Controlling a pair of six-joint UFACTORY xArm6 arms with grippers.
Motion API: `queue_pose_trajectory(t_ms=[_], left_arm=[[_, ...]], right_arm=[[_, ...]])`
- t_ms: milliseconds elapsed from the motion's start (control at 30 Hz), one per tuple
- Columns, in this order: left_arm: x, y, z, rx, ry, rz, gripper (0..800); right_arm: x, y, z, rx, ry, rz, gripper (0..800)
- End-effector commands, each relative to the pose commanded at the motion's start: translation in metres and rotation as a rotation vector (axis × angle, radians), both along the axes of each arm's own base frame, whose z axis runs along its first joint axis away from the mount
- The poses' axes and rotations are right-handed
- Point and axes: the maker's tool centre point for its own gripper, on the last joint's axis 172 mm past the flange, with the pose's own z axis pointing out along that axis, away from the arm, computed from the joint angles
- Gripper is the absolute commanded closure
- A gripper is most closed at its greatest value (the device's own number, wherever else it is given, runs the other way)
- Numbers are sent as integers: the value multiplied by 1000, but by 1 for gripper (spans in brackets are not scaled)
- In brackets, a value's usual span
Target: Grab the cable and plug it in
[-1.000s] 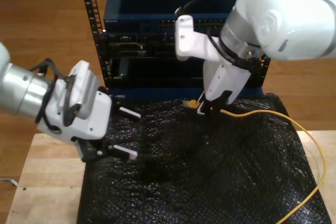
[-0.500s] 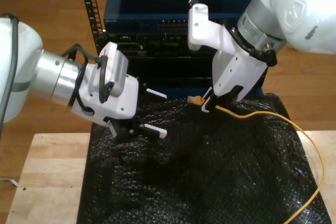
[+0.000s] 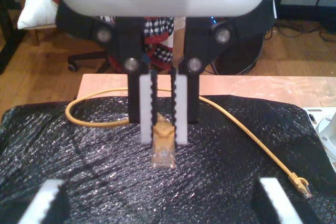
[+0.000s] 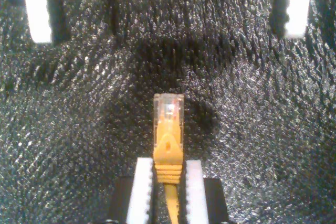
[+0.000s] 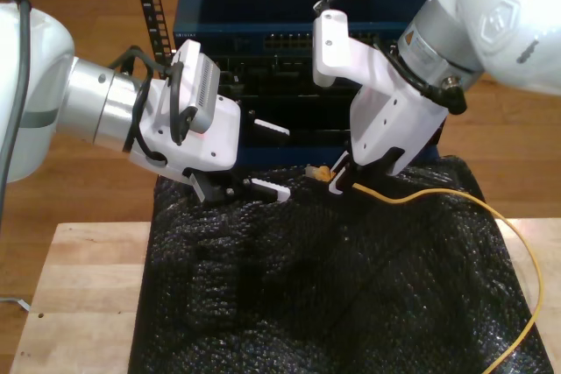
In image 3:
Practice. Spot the red checked cloth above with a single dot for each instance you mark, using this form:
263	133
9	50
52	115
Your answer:
160	37

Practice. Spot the black office chair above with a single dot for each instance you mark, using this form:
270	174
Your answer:
89	57

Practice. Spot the black round floor device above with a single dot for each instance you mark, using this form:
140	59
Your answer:
241	58

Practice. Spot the black textured mat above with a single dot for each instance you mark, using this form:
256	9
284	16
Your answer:
105	155

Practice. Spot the slotted metal mounting plate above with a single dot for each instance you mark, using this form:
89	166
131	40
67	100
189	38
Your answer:
319	111

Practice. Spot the white cushion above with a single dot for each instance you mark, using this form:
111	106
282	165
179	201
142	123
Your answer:
36	11

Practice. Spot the black furniture frame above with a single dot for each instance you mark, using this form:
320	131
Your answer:
8	11

